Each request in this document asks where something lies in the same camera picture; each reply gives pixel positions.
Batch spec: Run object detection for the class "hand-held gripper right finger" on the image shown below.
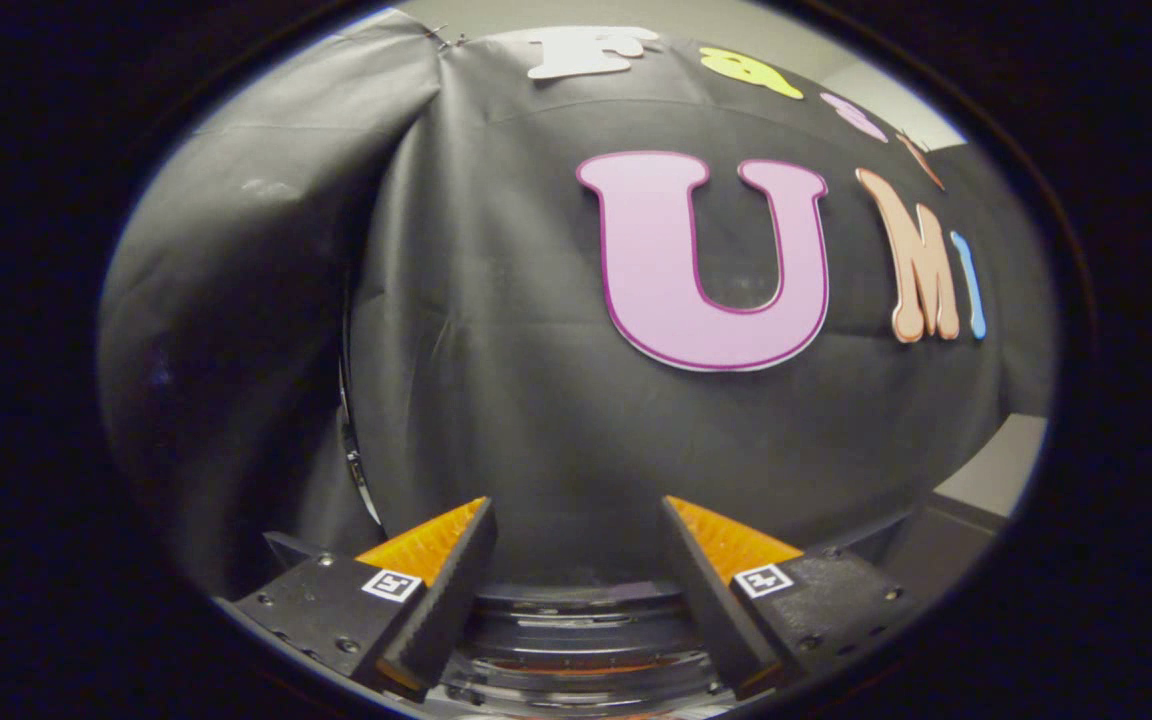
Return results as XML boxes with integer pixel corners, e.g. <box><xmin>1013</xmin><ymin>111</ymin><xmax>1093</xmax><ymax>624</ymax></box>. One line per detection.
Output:
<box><xmin>659</xmin><ymin>495</ymin><xmax>925</xmax><ymax>701</ymax></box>

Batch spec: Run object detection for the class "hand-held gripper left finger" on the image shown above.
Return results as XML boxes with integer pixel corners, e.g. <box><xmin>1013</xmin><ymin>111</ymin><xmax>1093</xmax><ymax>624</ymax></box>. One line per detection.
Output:
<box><xmin>233</xmin><ymin>496</ymin><xmax>499</xmax><ymax>704</ymax></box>

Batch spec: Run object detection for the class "grey washing machine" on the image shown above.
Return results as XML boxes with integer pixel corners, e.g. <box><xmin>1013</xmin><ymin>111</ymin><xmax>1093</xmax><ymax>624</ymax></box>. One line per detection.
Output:
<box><xmin>436</xmin><ymin>578</ymin><xmax>739</xmax><ymax>719</ymax></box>

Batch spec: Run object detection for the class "metal backdrop stand pole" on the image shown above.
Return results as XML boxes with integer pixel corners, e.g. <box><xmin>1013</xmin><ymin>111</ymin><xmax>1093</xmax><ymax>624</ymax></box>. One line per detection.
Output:
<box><xmin>337</xmin><ymin>288</ymin><xmax>383</xmax><ymax>527</ymax></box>

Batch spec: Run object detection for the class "black backdrop cloth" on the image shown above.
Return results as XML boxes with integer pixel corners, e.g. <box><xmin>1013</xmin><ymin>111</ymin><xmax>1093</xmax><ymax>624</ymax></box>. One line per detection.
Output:
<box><xmin>96</xmin><ymin>10</ymin><xmax>1057</xmax><ymax>601</ymax></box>

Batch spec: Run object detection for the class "white cabinet with grey top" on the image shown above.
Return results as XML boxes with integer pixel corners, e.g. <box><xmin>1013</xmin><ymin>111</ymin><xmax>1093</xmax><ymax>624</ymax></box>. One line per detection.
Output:
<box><xmin>836</xmin><ymin>413</ymin><xmax>1050</xmax><ymax>603</ymax></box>

